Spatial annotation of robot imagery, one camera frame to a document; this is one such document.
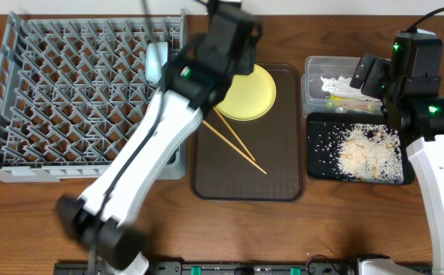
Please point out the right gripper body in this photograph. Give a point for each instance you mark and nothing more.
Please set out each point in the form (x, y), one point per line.
(376, 84)

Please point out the white tissue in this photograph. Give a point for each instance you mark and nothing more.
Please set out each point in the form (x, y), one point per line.
(341, 87)

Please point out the green orange snack wrapper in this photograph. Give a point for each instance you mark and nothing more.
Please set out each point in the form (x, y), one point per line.
(343, 105)

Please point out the yellow round plate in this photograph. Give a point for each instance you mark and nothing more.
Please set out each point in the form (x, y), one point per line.
(249, 97)

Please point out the wooden chopstick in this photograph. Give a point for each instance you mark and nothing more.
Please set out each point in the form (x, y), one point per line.
(234, 133)
(236, 149)

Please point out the light blue bowl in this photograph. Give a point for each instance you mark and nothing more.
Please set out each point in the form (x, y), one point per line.
(157, 56)

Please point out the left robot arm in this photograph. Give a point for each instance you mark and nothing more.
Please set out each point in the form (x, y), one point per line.
(101, 218)

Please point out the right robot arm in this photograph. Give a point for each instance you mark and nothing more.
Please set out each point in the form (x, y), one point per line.
(408, 86)

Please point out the black waste tray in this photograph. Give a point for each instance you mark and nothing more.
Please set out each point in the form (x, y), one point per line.
(321, 153)

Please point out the clear plastic bin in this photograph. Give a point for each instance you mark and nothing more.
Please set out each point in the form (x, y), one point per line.
(313, 98)

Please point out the spilled rice pile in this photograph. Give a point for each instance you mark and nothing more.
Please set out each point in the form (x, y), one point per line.
(370, 153)

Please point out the brown serving tray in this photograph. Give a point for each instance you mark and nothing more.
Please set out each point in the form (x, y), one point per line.
(275, 140)

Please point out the grey plastic dish rack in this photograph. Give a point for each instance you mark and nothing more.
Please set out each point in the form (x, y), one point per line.
(72, 92)

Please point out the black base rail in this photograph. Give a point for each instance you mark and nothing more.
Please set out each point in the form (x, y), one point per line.
(177, 268)

